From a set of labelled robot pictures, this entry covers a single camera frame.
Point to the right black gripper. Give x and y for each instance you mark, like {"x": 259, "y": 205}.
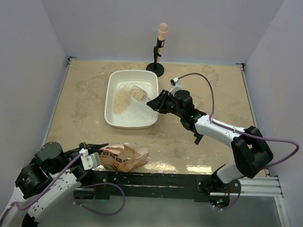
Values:
{"x": 159, "y": 103}

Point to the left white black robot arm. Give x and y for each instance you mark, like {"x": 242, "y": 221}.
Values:
{"x": 48, "y": 178}

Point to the white plastic litter box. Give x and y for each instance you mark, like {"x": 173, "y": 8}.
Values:
{"x": 121, "y": 109}

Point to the clear plastic scoop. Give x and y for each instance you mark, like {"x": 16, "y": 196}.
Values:
{"x": 139, "y": 94}

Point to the black stand with beige handle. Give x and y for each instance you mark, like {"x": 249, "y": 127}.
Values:
{"x": 156, "y": 67}

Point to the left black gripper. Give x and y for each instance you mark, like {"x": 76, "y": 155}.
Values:
{"x": 93, "y": 147}

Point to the pink cat litter bag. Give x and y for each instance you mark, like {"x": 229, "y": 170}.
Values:
{"x": 123, "y": 157}

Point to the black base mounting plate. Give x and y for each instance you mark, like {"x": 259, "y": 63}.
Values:
{"x": 196, "y": 187}

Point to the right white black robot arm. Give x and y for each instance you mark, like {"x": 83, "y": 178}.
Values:
{"x": 250, "y": 150}

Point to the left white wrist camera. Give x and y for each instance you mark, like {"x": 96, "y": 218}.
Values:
{"x": 89, "y": 161}

